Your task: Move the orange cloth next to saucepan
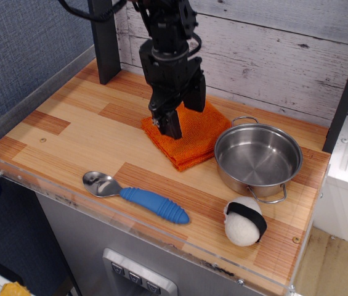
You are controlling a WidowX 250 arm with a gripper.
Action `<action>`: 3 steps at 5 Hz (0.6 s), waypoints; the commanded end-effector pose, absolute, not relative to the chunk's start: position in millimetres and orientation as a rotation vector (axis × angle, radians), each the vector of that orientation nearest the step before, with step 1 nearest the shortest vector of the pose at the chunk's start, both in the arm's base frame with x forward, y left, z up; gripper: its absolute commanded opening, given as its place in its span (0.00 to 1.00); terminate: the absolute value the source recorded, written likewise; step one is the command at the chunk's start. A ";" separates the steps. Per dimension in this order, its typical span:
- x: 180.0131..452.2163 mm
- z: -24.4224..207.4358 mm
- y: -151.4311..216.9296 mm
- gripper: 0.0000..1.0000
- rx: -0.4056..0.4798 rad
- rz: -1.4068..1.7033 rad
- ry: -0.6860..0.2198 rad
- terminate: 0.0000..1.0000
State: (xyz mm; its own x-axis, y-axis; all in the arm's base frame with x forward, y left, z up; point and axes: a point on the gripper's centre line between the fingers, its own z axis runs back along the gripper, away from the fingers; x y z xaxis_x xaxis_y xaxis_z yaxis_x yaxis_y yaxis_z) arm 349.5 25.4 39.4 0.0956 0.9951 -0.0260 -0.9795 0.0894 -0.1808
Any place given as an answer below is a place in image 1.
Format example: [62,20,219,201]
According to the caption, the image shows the white plush sushi toy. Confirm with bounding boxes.
[224,197,267,247]

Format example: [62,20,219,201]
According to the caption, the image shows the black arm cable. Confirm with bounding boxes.
[57,0,128,23]

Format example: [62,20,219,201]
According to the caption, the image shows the orange cloth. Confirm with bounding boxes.
[141,102,232,171]

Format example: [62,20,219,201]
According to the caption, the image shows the dark grey left post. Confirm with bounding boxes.
[91,17,121,84]

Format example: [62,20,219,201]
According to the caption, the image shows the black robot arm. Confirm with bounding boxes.
[132,1,206,139]

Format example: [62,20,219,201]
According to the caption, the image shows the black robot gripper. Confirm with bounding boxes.
[139,40,206,139]

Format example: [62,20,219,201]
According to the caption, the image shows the blue handled metal spoon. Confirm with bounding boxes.
[83,171,190,224]

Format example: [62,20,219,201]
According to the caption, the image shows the clear acrylic table guard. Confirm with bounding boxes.
[0,48,330,295]

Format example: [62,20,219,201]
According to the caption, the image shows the grey cabinet control panel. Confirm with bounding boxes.
[102,248,178,295]

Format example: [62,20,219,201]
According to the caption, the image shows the small steel saucepan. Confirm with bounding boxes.
[214,116,303,204]

